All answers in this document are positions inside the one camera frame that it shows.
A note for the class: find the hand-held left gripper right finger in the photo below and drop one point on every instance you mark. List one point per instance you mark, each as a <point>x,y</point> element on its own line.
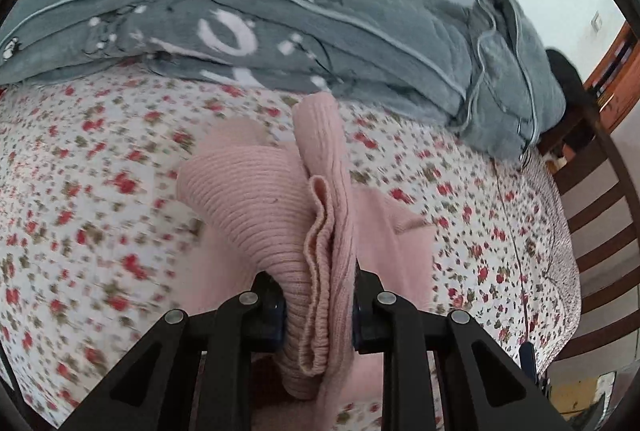
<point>361,316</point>

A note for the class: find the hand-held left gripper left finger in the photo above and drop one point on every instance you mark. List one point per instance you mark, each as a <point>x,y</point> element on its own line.
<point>272,311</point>

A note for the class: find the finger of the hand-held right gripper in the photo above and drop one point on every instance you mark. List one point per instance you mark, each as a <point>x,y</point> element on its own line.
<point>527,358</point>

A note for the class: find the pink knit sweater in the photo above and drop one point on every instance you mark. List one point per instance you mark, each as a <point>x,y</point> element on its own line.
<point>305,221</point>

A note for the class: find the floral bed sheet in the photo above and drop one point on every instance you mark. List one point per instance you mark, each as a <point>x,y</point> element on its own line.
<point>100,191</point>

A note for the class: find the dark cloth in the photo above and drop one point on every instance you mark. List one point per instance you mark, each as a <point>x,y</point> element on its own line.
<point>565,76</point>

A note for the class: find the grey printed blanket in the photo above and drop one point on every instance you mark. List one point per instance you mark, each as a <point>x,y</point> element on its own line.
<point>300,16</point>

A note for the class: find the brown wooden door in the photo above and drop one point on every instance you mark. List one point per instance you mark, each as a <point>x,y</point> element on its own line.
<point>617,71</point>

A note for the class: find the dark wooden bed frame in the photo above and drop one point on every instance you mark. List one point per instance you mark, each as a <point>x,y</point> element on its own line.
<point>600,211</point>

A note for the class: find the white wall socket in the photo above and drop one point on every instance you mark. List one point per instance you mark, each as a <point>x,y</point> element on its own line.
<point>596,21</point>

